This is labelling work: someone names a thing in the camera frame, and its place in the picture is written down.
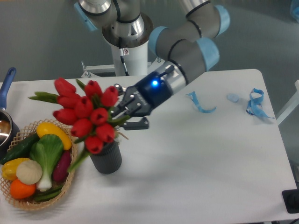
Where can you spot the purple sweet potato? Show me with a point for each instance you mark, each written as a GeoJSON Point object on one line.
{"type": "Point", "coordinates": [60, 171]}

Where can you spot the light blue bottle cap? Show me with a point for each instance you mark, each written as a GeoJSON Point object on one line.
{"type": "Point", "coordinates": [233, 97]}

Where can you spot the orange fruit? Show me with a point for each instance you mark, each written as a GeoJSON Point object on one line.
{"type": "Point", "coordinates": [19, 190]}

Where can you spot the green bean pods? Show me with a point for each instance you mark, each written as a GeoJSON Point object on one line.
{"type": "Point", "coordinates": [48, 195]}

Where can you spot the yellow bell pepper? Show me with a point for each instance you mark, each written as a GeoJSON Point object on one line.
{"type": "Point", "coordinates": [10, 167]}

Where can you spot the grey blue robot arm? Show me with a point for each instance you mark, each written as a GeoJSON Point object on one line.
{"type": "Point", "coordinates": [167, 59]}

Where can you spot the red tulip bouquet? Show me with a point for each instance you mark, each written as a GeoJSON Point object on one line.
{"type": "Point", "coordinates": [89, 116]}

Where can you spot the dark green cucumber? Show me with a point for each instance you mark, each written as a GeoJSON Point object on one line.
{"type": "Point", "coordinates": [21, 150]}

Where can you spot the blue handled saucepan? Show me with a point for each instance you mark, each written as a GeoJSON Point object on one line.
{"type": "Point", "coordinates": [8, 129]}

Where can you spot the yellow squash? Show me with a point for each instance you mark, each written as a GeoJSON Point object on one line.
{"type": "Point", "coordinates": [49, 128]}

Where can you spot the white frame at right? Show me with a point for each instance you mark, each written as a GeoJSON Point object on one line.
{"type": "Point", "coordinates": [288, 108]}

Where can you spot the black device at edge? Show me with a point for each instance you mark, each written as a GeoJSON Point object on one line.
{"type": "Point", "coordinates": [291, 200]}

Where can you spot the woven wicker basket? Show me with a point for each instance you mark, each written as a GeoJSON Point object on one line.
{"type": "Point", "coordinates": [29, 204]}

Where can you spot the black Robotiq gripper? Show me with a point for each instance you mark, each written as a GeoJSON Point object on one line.
{"type": "Point", "coordinates": [141, 99]}

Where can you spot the green bok choy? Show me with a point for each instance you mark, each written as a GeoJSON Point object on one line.
{"type": "Point", "coordinates": [47, 152]}

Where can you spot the blue curled ribbon strip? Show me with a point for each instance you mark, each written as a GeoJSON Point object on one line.
{"type": "Point", "coordinates": [193, 97]}

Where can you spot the dark grey ribbed vase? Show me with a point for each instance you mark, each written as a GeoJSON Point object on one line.
{"type": "Point", "coordinates": [109, 159]}

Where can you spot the cream white garlic bun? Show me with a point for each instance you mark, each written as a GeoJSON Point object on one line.
{"type": "Point", "coordinates": [29, 172]}

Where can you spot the blue ribbon strip right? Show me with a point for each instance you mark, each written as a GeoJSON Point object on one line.
{"type": "Point", "coordinates": [254, 106]}

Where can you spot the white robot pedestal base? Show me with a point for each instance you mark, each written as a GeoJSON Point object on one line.
{"type": "Point", "coordinates": [133, 61]}

